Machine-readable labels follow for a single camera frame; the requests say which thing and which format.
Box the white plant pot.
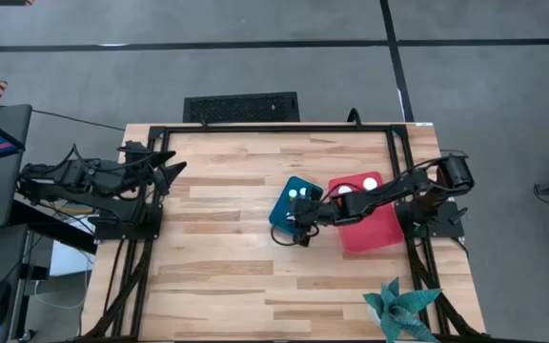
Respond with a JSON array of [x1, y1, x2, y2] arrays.
[[367, 304, 383, 328]]

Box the teal artificial plant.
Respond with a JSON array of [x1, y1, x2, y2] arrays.
[[362, 277, 442, 343]]

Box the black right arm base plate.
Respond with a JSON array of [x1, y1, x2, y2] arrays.
[[396, 199, 465, 240]]

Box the red plastic bin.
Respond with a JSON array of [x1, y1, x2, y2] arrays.
[[327, 171, 405, 255]]

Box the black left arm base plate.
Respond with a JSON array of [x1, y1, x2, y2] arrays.
[[93, 204, 164, 241]]

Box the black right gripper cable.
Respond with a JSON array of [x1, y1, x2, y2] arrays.
[[270, 222, 321, 248]]

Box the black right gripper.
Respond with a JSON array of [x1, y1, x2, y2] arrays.
[[292, 195, 338, 248]]

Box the black floor cable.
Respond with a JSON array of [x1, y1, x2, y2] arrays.
[[30, 109, 128, 131]]

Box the white box under table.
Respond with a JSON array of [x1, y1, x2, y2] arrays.
[[49, 240, 95, 277]]

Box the blue plastic bin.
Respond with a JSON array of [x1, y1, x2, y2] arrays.
[[268, 175, 325, 237]]

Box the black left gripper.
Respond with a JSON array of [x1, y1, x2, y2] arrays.
[[120, 140, 189, 188]]

